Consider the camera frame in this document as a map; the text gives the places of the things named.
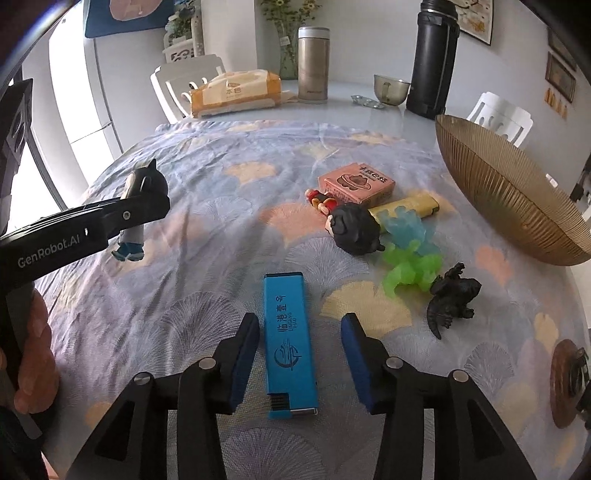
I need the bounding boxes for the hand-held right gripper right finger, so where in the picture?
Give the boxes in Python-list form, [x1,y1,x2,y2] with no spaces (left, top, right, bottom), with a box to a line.
[341,312,539,480]

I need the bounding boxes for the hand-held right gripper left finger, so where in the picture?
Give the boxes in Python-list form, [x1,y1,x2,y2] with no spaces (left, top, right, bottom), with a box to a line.
[65,312,262,480]

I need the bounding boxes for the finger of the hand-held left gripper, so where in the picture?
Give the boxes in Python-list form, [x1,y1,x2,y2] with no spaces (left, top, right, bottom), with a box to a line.
[85,191,171,245]

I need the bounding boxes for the monkey figurine white coat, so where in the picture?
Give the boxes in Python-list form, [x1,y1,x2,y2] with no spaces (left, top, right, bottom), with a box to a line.
[111,158,169,263]

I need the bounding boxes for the blue lighter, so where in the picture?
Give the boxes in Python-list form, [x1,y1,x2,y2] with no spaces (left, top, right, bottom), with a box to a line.
[263,272,319,420]

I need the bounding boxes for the green translucent figure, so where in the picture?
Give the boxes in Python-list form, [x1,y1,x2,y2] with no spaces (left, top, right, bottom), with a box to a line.
[381,242,444,298]

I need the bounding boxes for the black dinosaur figure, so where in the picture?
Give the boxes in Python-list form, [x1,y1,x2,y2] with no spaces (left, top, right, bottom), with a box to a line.
[426,262,482,341]

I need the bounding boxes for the black-haired red-dressed figurine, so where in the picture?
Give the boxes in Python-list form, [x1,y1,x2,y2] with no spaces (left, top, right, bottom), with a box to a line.
[307,188,386,256]

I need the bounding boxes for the teal translucent figure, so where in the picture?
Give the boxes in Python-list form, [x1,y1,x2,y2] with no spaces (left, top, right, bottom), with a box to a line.
[381,208,441,257]

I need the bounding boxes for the yellow lighter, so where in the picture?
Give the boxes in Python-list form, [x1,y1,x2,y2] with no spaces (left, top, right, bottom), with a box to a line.
[368,194,439,227]

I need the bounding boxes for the small pink box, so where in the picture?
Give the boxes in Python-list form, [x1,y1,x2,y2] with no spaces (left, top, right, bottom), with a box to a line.
[318,162,396,206]

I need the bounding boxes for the gold ribbed glass bowl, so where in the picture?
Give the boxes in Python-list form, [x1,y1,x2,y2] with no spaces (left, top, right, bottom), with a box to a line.
[435,114,591,267]

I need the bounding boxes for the person's left hand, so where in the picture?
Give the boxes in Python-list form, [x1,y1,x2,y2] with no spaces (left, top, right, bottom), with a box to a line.
[13,293,61,415]

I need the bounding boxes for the blue leaf-print tablecloth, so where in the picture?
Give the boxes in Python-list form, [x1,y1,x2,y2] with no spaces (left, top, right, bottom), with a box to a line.
[44,121,589,480]

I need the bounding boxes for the white plastic chair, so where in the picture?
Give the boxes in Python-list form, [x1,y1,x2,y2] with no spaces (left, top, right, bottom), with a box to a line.
[466,91,534,148]
[150,54,227,124]

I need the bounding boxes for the orange tissue pack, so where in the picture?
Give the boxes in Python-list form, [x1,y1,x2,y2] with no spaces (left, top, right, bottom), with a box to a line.
[190,69,282,118]

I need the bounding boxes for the white carved shelf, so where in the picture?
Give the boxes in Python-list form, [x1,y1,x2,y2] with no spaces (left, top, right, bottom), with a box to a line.
[163,9,206,63]

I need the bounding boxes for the artificial blue flower bunch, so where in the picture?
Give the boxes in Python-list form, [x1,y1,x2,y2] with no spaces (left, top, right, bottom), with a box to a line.
[167,0,197,44]

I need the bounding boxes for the clear glass vase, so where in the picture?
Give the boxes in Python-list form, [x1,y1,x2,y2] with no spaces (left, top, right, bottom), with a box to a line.
[276,21,301,80]

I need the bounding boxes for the gold thermos flask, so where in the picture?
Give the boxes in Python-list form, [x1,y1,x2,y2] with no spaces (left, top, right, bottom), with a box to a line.
[297,26,331,104]

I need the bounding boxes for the small metal cup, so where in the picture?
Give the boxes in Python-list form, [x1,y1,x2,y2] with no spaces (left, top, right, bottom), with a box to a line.
[373,74,411,107]

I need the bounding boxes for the tall black thermos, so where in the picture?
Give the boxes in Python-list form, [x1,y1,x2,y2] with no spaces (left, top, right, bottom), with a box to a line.
[405,0,461,116]

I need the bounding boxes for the small framed picture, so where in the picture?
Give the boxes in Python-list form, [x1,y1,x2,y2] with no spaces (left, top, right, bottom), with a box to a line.
[545,52,577,103]
[547,28,578,70]

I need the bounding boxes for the blue wall poster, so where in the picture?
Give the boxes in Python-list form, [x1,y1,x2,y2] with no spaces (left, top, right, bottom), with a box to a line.
[84,0,175,38]

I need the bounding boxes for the yellow wall hanging ornaments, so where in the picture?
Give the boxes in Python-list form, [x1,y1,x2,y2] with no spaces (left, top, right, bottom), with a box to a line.
[545,88,568,118]

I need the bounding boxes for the framed wall poster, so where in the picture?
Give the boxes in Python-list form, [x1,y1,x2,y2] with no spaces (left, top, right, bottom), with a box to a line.
[450,0,494,45]

